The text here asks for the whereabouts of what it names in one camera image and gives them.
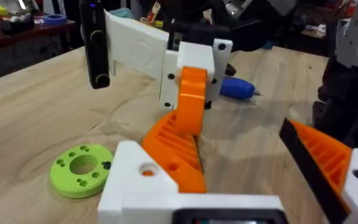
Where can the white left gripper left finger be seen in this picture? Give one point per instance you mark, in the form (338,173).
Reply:
(129,183)

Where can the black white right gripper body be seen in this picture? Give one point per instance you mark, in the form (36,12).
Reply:
(204,31)

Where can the orange white left gripper right finger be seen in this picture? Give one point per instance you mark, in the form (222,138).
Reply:
(328,158)

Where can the finger of the orange white right gripper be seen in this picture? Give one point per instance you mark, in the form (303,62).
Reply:
(194,93)

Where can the orange ribbed wedge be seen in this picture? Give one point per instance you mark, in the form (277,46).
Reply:
(172,152)

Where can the blue electric screwdriver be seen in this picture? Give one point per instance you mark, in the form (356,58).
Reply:
(236,87)

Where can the green disc with holes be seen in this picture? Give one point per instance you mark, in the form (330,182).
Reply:
(81,171)

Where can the brown side table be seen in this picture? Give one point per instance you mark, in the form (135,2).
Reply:
(26,37)

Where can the black box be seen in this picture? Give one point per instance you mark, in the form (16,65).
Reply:
(17,23)

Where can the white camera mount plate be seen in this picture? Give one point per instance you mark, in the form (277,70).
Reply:
(135,43)

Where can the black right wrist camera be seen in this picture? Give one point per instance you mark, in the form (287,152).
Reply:
(95,43)

